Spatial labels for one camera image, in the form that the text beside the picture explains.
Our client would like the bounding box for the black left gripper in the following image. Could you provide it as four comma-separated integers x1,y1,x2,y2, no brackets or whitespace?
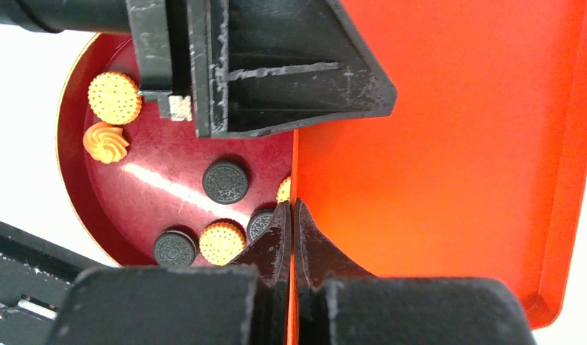
0,1,227,121

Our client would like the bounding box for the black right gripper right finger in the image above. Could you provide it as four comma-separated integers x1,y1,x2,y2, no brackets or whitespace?
292,201,535,344

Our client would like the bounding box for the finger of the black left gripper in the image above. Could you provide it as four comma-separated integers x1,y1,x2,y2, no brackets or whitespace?
47,202,292,344

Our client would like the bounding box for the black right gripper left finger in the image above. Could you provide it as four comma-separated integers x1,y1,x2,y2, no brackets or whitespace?
209,1,397,139

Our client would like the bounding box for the dark red round plate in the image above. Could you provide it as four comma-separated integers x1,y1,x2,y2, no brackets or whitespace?
56,34,297,265

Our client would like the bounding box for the orange box lid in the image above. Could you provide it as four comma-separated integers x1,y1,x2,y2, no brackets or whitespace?
291,1,587,331

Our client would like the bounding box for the round tan cookie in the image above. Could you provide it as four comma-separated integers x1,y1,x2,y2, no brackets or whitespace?
88,71,143,125
276,176,292,203
199,222,246,266

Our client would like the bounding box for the dark chocolate round cookie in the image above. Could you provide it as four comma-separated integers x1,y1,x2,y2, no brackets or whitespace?
246,209,274,242
152,230,198,267
202,160,250,205

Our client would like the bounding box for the flower shaped tan cookie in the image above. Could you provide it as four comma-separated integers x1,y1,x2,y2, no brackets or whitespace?
83,121,129,164

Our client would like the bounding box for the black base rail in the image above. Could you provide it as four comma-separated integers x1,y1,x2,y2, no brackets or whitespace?
0,221,99,344

